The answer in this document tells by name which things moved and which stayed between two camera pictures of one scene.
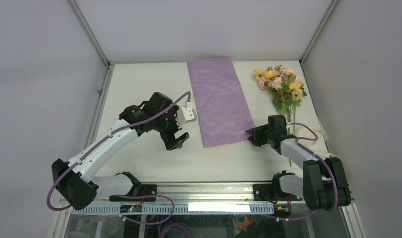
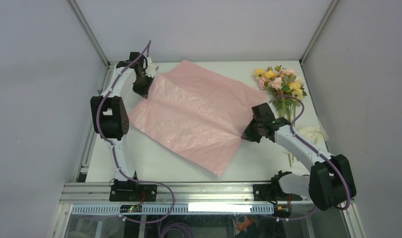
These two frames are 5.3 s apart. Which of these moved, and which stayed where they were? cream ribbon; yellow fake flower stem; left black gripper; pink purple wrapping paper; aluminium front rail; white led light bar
Moved: pink purple wrapping paper; left black gripper
Stayed: cream ribbon; yellow fake flower stem; white led light bar; aluminium front rail
